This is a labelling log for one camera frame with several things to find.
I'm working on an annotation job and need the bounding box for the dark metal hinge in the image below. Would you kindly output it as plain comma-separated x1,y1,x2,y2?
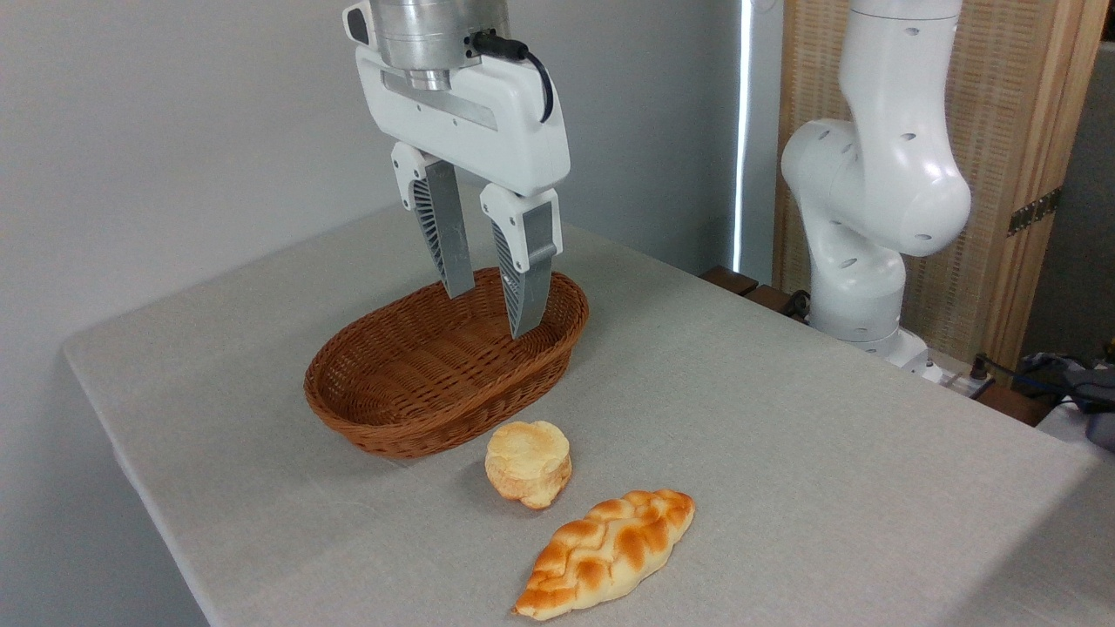
1008,187,1062,238

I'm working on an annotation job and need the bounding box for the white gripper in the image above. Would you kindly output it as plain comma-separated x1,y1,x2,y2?
342,3,571,339

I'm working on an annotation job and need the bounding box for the brown oval wicker basket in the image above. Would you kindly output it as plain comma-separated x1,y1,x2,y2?
303,266,591,460

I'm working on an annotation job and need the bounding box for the dark grey cloth bundle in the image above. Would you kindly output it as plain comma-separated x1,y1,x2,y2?
1015,351,1115,452

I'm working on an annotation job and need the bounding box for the dark brown wooden block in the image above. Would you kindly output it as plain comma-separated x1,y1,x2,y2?
743,284,811,324
699,266,760,298

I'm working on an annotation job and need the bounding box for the black plug with cable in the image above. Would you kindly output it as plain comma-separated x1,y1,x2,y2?
969,353,1022,389

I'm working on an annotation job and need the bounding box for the round pale bread bun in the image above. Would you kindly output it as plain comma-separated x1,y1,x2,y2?
484,421,573,510

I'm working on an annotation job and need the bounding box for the grey tablecloth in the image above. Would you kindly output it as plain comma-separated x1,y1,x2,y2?
61,187,1115,627

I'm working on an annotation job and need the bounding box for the braided golden bread loaf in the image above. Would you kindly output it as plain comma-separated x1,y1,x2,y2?
512,489,696,621

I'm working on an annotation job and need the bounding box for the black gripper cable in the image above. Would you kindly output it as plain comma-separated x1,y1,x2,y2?
466,30,555,124

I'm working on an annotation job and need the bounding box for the wooden woven screen panel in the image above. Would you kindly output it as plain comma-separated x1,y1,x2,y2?
774,0,1112,368

